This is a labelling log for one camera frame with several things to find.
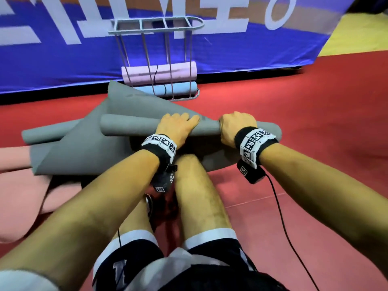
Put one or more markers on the person's left leg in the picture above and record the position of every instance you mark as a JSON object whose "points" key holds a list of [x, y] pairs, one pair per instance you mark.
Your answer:
{"points": [[136, 219]]}

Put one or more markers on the person's right hand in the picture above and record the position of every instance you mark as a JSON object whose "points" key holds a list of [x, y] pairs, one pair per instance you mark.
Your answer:
{"points": [[235, 124]]}

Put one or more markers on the black shoe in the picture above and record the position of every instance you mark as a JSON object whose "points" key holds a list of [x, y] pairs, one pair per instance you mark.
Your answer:
{"points": [[153, 212]]}

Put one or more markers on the person's right forearm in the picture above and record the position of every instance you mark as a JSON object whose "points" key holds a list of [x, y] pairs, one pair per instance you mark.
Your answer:
{"points": [[327, 196]]}

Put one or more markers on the person's left fingers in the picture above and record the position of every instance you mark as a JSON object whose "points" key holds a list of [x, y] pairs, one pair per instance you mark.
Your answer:
{"points": [[183, 118]]}

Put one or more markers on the blue banner with white letters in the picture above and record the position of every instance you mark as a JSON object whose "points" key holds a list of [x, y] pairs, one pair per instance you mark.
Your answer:
{"points": [[242, 48]]}

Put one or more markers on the person's left hand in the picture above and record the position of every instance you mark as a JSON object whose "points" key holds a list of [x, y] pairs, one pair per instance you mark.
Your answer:
{"points": [[175, 130]]}

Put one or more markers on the light blue rolled mat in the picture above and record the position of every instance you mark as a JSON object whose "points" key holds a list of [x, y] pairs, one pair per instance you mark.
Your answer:
{"points": [[178, 88]]}

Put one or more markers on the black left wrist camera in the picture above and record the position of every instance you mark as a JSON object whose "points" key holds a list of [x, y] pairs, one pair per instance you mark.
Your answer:
{"points": [[163, 180]]}

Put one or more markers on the pink rolled mat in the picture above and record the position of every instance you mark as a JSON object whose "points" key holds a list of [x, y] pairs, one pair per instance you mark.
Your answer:
{"points": [[175, 72]]}

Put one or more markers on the person's right fingers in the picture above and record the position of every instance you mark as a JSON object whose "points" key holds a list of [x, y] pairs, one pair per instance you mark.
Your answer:
{"points": [[225, 125]]}

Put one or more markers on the pink floor mat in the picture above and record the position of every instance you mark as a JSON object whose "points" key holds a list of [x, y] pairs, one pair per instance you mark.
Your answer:
{"points": [[21, 193]]}

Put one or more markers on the person's right leg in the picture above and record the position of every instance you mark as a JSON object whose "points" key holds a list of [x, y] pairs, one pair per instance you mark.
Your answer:
{"points": [[200, 196]]}

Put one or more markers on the black shorts with white trim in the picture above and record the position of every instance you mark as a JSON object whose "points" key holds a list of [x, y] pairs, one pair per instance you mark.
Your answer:
{"points": [[206, 269]]}

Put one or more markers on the person's leg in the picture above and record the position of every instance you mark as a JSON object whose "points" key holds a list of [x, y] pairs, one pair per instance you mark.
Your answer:
{"points": [[200, 196], [136, 219]]}

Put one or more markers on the grey shirt sleeve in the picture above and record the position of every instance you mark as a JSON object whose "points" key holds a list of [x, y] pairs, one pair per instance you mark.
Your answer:
{"points": [[24, 281]]}

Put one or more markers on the person's left forearm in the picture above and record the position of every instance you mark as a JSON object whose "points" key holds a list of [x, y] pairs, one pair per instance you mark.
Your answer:
{"points": [[78, 215]]}

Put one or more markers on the grey yoga mat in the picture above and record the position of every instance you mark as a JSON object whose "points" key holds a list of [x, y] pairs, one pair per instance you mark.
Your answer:
{"points": [[91, 142]]}

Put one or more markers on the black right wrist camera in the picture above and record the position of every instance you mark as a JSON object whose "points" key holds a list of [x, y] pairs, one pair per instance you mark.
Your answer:
{"points": [[251, 174]]}

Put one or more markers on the marker wristband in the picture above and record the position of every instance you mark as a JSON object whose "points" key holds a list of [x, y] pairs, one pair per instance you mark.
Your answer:
{"points": [[162, 145], [253, 142]]}

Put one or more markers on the left marker wristband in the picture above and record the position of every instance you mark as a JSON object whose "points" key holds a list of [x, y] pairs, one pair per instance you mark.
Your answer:
{"points": [[162, 145]]}

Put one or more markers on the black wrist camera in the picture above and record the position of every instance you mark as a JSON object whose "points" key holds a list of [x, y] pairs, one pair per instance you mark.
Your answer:
{"points": [[251, 174], [163, 180]]}

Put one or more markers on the right marker wristband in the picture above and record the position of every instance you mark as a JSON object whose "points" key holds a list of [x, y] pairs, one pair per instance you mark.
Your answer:
{"points": [[253, 142]]}

